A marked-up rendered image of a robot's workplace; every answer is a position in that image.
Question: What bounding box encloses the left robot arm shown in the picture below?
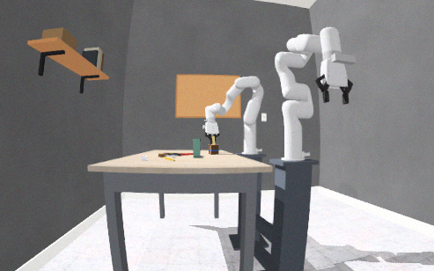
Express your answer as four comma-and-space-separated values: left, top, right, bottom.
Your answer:
275, 27, 356, 161

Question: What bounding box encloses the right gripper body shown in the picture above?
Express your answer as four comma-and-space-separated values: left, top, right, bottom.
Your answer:
205, 121, 219, 135

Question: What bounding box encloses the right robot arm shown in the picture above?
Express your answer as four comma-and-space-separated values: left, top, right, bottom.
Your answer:
204, 77, 264, 154

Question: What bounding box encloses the brown wooden slotted block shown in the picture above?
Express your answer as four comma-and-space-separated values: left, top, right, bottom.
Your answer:
209, 145, 219, 155

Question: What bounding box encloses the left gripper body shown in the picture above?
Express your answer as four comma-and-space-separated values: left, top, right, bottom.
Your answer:
320, 58, 348, 89

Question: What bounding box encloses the teal flat bar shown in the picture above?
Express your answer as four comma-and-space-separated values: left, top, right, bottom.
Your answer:
193, 138, 201, 158

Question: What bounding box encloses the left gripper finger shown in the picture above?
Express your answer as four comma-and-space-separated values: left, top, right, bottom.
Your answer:
315, 74, 330, 103
339, 80, 353, 105

